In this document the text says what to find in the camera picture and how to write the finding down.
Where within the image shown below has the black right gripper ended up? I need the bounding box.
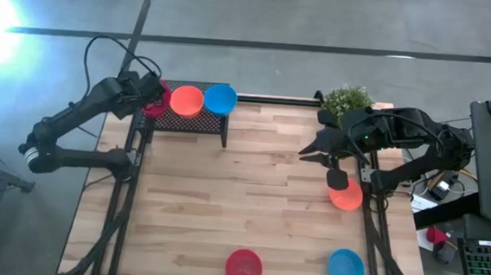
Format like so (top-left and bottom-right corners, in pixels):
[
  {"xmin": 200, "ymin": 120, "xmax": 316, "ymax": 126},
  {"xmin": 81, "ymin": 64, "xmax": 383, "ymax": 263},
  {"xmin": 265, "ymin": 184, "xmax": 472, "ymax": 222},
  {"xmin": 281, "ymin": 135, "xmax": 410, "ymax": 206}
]
[{"xmin": 297, "ymin": 108, "xmax": 363, "ymax": 170}]

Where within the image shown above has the red mini bowl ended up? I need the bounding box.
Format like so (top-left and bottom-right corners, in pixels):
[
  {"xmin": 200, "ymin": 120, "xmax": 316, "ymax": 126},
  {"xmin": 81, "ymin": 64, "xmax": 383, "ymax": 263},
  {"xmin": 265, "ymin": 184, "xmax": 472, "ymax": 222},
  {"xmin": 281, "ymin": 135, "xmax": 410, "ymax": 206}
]
[
  {"xmin": 141, "ymin": 78, "xmax": 174, "ymax": 120},
  {"xmin": 224, "ymin": 247, "xmax": 265, "ymax": 275}
]

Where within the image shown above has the orange mini bowl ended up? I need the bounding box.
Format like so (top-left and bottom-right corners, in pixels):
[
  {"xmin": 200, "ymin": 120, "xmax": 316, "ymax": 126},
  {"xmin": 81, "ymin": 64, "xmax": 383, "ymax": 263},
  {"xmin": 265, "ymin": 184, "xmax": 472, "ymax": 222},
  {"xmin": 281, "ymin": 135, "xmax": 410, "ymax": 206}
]
[
  {"xmin": 168, "ymin": 83, "xmax": 206, "ymax": 120},
  {"xmin": 326, "ymin": 176, "xmax": 366, "ymax": 214}
]

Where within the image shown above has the blue mini bowl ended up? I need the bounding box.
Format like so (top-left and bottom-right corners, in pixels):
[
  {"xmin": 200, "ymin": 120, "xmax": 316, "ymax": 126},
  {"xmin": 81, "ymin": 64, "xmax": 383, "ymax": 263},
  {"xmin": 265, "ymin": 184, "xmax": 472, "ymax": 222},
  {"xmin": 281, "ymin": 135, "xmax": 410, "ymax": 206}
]
[
  {"xmin": 327, "ymin": 246, "xmax": 367, "ymax": 275},
  {"xmin": 202, "ymin": 82, "xmax": 239, "ymax": 118}
]

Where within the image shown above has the black perforated metal rack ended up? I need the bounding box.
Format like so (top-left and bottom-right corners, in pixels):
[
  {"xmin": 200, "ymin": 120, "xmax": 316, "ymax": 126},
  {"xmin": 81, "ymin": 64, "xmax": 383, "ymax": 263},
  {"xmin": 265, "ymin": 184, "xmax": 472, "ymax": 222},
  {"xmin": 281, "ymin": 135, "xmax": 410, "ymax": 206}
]
[{"xmin": 133, "ymin": 76, "xmax": 233, "ymax": 150}]

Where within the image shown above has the green potted plant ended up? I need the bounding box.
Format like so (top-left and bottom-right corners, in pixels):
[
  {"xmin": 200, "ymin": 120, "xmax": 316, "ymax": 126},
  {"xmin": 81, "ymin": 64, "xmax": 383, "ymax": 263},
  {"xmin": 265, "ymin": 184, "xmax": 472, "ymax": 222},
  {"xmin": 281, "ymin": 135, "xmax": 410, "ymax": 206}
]
[{"xmin": 319, "ymin": 81, "xmax": 378, "ymax": 131}]

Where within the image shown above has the white paper sheet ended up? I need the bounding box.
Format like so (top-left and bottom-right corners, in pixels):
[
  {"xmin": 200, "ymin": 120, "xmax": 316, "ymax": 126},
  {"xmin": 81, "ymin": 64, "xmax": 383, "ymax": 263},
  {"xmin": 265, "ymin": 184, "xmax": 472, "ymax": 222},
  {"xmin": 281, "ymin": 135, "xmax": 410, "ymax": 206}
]
[{"xmin": 408, "ymin": 194, "xmax": 441, "ymax": 216}]

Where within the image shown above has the black bar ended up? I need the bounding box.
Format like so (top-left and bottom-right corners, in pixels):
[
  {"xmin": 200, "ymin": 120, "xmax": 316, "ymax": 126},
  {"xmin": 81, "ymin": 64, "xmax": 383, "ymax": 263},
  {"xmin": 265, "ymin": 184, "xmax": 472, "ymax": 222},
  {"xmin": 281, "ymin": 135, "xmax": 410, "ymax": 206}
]
[{"xmin": 411, "ymin": 188, "xmax": 483, "ymax": 235}]

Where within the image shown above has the small red object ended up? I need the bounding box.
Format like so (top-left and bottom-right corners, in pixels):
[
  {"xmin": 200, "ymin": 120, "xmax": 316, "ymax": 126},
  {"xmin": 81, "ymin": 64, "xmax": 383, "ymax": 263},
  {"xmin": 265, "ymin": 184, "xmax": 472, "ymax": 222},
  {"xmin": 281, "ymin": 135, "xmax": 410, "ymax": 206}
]
[{"xmin": 425, "ymin": 226, "xmax": 449, "ymax": 247}]

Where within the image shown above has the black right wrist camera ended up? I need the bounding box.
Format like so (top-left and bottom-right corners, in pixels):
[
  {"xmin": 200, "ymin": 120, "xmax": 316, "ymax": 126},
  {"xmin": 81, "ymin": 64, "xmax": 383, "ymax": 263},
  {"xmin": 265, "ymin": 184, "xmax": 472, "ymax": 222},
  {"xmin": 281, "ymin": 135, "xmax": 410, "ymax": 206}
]
[{"xmin": 325, "ymin": 168, "xmax": 351, "ymax": 192}]

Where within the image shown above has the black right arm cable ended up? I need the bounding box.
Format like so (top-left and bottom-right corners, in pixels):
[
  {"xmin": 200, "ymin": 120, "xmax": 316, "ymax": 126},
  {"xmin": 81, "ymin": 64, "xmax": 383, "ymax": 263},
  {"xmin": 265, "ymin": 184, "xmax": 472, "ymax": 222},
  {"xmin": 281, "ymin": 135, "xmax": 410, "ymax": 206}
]
[{"xmin": 344, "ymin": 108, "xmax": 447, "ymax": 172}]

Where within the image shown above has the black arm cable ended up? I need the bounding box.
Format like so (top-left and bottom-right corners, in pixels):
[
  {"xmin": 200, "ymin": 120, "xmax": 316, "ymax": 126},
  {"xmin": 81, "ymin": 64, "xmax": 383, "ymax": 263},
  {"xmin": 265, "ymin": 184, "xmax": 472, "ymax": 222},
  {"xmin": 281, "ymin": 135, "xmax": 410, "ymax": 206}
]
[
  {"xmin": 80, "ymin": 34, "xmax": 166, "ymax": 106},
  {"xmin": 344, "ymin": 108, "xmax": 447, "ymax": 172}
]

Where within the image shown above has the black aluminium frame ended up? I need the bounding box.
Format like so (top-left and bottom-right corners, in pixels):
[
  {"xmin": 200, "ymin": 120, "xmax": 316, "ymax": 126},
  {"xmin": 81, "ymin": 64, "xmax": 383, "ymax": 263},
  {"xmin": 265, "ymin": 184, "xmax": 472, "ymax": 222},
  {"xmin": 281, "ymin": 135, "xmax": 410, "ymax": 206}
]
[{"xmin": 55, "ymin": 72, "xmax": 444, "ymax": 275}]

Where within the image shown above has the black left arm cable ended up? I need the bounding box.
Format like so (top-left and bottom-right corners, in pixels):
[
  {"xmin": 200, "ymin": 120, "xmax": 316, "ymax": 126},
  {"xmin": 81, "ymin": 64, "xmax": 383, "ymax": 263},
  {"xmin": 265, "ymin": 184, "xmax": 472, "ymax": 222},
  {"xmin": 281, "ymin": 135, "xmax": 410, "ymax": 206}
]
[{"xmin": 80, "ymin": 34, "xmax": 166, "ymax": 106}]

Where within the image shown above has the yellow cable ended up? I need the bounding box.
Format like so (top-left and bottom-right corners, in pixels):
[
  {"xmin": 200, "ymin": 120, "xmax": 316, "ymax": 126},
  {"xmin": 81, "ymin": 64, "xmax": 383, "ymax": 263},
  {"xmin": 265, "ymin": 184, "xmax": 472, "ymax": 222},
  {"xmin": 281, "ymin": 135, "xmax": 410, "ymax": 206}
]
[{"xmin": 457, "ymin": 167, "xmax": 481, "ymax": 182}]

